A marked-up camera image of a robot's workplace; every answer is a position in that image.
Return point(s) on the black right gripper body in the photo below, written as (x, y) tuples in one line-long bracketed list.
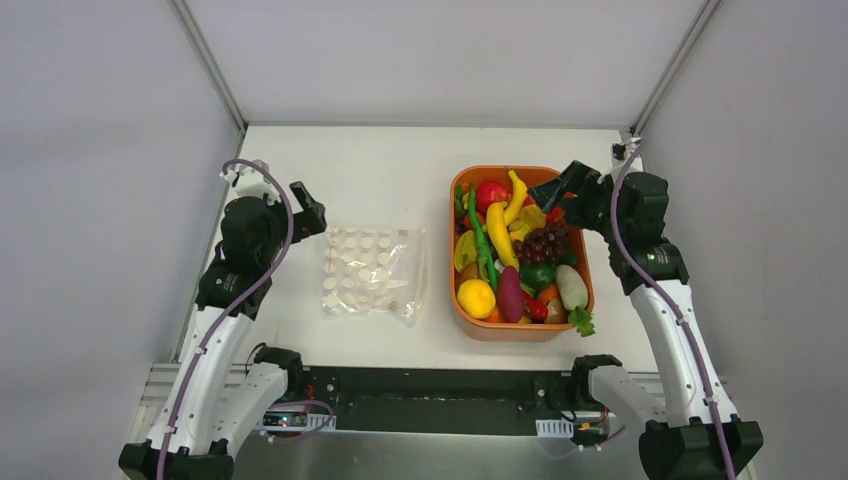
[(582, 195)]

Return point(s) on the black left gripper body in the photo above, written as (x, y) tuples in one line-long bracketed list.
[(303, 210)]

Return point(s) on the dark grape bunch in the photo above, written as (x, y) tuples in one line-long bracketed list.
[(546, 245)]

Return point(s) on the clear zip top bag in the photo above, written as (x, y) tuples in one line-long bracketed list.
[(373, 270)]

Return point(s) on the long green chili pepper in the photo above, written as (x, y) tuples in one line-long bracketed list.
[(484, 256)]

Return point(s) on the yellow lemon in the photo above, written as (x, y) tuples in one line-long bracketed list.
[(477, 298)]

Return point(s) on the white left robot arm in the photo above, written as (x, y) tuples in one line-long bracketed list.
[(200, 429)]

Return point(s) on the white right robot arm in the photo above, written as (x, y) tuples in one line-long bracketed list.
[(696, 431)]

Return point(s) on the yellow banana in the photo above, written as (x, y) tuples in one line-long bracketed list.
[(519, 195)]

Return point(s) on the red apple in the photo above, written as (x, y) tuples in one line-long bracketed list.
[(490, 192)]

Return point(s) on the yellow chili pepper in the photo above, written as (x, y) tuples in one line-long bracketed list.
[(499, 235)]

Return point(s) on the white radish with leaves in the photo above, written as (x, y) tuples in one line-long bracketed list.
[(575, 298)]

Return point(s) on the green avocado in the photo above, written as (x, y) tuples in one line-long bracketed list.
[(537, 276)]

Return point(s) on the orange plastic bin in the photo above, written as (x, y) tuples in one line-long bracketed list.
[(531, 217)]

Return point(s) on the yellow bell pepper slice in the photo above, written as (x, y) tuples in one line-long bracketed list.
[(465, 251)]

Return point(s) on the brown potato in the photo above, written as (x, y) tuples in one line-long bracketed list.
[(556, 312)]

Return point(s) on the red chili pepper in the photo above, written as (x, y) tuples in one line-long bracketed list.
[(535, 310)]

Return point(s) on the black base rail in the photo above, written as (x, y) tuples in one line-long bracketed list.
[(442, 401)]

